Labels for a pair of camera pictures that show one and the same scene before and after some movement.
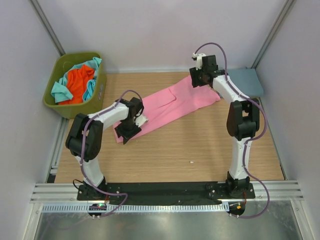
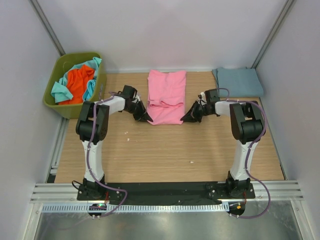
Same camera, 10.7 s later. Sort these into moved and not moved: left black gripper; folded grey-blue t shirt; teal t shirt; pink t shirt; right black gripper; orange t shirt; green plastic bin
Moved: pink t shirt; right black gripper; left black gripper
Not moved: folded grey-blue t shirt; orange t shirt; green plastic bin; teal t shirt
